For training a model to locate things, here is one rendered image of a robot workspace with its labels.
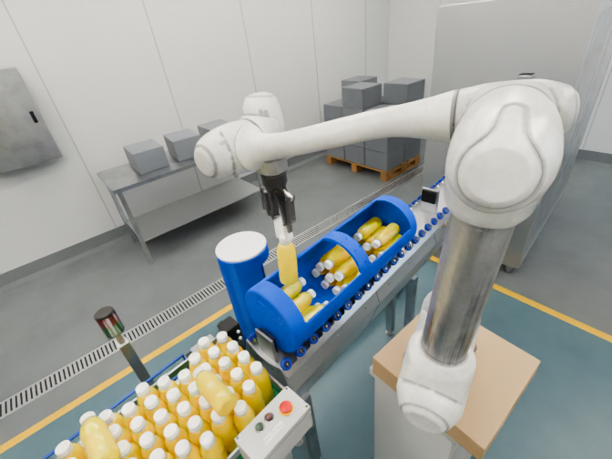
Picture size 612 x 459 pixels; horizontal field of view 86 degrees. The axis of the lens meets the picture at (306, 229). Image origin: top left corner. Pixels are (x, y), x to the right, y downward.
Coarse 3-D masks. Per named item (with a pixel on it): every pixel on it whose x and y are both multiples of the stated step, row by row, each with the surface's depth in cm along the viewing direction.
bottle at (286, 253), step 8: (280, 248) 106; (288, 248) 106; (280, 256) 107; (288, 256) 107; (296, 256) 110; (280, 264) 109; (288, 264) 108; (296, 264) 111; (280, 272) 111; (288, 272) 110; (296, 272) 112; (280, 280) 113; (288, 280) 111; (296, 280) 113
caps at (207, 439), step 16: (144, 384) 108; (160, 384) 107; (176, 400) 104; (112, 416) 101; (160, 416) 98; (192, 416) 97; (112, 432) 96; (176, 432) 94; (208, 432) 93; (64, 448) 94; (128, 448) 93; (160, 448) 91; (176, 448) 90
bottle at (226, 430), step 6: (228, 414) 100; (228, 420) 99; (216, 426) 97; (222, 426) 97; (228, 426) 98; (234, 426) 102; (216, 432) 97; (222, 432) 97; (228, 432) 98; (234, 432) 101; (222, 438) 99; (228, 438) 100; (234, 438) 102; (228, 444) 101; (234, 444) 103; (228, 450) 103
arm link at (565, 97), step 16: (512, 80) 57; (528, 80) 55; (544, 80) 54; (464, 96) 59; (480, 96) 54; (560, 96) 51; (576, 96) 52; (464, 112) 58; (560, 112) 51; (576, 112) 52
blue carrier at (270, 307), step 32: (352, 224) 171; (384, 224) 176; (416, 224) 162; (320, 256) 158; (352, 256) 135; (384, 256) 146; (256, 288) 120; (320, 288) 153; (352, 288) 133; (256, 320) 131; (288, 320) 112; (320, 320) 122
